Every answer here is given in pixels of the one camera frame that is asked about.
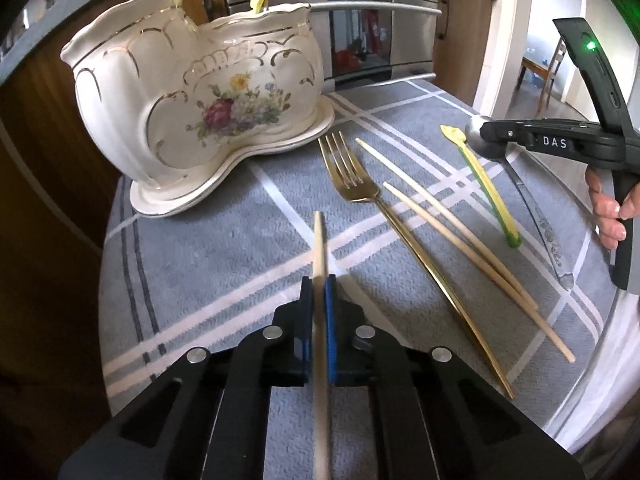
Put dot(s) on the white ceramic holder tray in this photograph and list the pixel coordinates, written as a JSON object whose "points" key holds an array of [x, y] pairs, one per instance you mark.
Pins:
{"points": [[200, 195]]}

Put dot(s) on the person's right hand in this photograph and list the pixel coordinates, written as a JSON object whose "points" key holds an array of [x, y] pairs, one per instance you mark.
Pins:
{"points": [[607, 215]]}

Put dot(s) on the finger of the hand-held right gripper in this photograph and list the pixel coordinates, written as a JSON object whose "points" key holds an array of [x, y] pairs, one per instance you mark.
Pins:
{"points": [[505, 132]]}

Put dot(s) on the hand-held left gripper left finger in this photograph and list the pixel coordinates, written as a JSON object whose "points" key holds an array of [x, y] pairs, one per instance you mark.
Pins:
{"points": [[306, 330]]}

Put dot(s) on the stainless steel built-in oven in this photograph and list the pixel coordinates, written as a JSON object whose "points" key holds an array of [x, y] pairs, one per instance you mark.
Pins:
{"points": [[400, 35]]}

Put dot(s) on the wooden dining table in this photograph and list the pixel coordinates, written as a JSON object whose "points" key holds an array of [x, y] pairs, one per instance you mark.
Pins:
{"points": [[530, 62]]}

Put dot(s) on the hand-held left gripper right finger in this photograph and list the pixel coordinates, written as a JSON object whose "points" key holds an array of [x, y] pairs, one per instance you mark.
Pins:
{"points": [[331, 330]]}

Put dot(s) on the wooden chair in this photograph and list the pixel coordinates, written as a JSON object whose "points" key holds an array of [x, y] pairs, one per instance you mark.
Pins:
{"points": [[557, 70]]}

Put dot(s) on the grey plaid cloth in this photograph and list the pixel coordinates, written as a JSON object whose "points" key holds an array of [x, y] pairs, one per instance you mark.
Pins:
{"points": [[225, 260]]}

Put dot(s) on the yellow green plastic spoon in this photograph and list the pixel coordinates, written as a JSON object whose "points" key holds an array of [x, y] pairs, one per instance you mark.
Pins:
{"points": [[490, 200]]}

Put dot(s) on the silver slotted spoon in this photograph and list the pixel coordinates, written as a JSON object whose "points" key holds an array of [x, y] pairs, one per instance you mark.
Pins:
{"points": [[544, 232]]}

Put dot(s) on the gold fork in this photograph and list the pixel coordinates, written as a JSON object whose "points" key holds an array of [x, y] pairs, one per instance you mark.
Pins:
{"points": [[350, 185]]}

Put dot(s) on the wooden chopstick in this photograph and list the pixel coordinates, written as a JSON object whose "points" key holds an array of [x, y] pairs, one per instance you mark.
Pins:
{"points": [[425, 203], [320, 250], [450, 245]]}

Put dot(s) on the white floral ceramic utensil holder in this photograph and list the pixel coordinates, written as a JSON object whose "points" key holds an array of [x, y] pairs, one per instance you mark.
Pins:
{"points": [[175, 85]]}

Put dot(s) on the person's white clothing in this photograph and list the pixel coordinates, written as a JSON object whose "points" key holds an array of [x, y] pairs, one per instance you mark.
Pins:
{"points": [[610, 350]]}

